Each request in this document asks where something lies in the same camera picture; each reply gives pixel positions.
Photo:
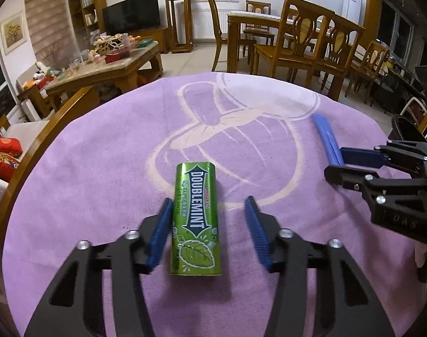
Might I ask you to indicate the blue plastic wrapper strip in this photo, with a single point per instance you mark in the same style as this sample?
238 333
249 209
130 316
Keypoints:
329 142

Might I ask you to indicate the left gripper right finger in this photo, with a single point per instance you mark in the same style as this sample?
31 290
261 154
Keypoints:
323 278

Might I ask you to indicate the tall wooden plant stand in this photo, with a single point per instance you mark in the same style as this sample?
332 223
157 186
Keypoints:
180 25

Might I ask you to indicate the green Doublemint gum tin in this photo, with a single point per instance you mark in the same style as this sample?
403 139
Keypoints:
195 226

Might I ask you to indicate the wooden TV cabinet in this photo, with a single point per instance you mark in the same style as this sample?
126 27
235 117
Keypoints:
159 34

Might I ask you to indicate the wooden coffee table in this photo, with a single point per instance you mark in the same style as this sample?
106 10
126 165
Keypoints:
143 66

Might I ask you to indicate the wooden dining table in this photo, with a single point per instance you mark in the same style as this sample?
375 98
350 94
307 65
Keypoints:
263 28

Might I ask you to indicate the wooden chair back rail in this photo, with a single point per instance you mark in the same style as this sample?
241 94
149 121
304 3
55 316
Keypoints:
83 101

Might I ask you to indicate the purple tablecloth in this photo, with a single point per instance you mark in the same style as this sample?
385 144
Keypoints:
207 142

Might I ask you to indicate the wooden bookshelf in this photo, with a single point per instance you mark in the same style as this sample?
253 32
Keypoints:
87 16

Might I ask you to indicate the black trash bin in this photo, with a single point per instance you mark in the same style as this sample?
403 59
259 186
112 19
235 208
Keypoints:
404 130

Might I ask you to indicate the white sofa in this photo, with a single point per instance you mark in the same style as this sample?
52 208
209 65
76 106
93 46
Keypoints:
26 133

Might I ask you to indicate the black flat television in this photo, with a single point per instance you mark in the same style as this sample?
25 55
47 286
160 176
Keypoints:
131 15

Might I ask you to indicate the red cushion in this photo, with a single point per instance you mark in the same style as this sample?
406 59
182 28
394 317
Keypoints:
10 153

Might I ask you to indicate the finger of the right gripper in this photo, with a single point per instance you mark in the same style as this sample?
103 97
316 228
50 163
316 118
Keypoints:
349 178
363 157

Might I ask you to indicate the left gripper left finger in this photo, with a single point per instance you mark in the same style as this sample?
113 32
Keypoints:
74 301

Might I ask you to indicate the near wooden dining chair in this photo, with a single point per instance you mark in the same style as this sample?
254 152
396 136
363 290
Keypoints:
301 28

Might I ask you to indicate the far side wooden chair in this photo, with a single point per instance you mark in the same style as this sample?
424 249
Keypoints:
222 38

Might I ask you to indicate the wooden dining chair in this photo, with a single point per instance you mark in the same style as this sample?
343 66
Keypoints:
301 28
334 51

